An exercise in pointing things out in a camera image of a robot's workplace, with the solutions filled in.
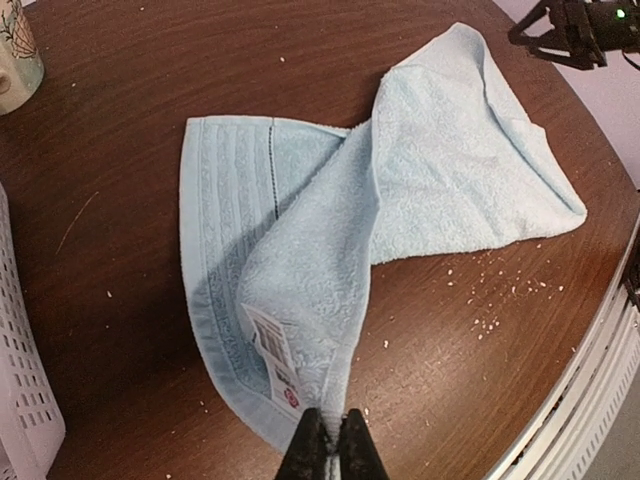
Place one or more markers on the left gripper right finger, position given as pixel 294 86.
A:
pixel 358 456

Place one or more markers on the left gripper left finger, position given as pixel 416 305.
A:
pixel 308 452

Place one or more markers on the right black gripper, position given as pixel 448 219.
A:
pixel 591 29

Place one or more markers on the light blue towel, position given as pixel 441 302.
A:
pixel 281 221

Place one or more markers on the white plastic basket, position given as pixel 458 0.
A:
pixel 32 426

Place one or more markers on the beige ceramic mug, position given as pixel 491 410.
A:
pixel 22 70

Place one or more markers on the front aluminium rail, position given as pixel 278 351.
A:
pixel 566 433

